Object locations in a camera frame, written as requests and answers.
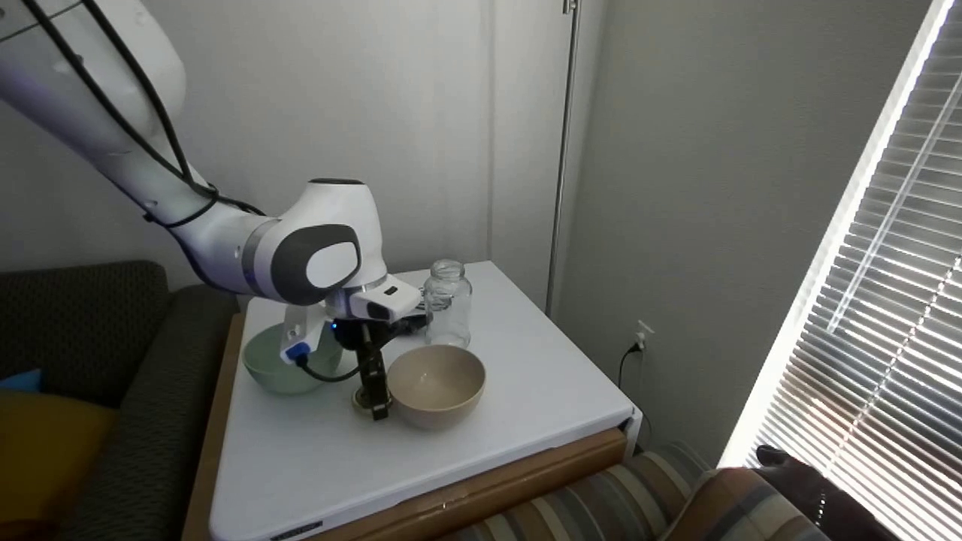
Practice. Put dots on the white foam tray board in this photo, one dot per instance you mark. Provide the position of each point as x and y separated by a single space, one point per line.
302 451

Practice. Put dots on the striped sofa cushion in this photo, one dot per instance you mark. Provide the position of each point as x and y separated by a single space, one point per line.
739 505

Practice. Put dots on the blue cushion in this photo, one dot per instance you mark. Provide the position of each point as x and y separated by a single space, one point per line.
18 378

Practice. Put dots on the grey fabric armchair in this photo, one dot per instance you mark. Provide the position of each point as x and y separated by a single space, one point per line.
139 401

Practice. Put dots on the dark furry object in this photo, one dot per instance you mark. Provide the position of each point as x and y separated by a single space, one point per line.
832 501

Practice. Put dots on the beige bowl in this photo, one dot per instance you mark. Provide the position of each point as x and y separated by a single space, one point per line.
436 384

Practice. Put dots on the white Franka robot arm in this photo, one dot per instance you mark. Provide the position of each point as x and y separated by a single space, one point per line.
121 129

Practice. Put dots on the white wall outlet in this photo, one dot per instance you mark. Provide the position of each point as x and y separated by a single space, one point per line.
643 334

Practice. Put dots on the yellow cushion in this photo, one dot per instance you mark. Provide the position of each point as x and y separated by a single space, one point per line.
46 455

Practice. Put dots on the white window blinds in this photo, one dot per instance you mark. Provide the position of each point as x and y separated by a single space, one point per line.
882 332

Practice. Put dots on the green bowl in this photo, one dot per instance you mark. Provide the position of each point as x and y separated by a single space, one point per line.
271 367

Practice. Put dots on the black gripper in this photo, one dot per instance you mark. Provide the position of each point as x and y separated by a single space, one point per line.
361 346

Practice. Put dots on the striped fabric sofa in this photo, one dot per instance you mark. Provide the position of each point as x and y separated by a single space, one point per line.
602 501

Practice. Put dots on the clear glass jar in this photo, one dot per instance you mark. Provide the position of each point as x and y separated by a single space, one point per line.
449 304

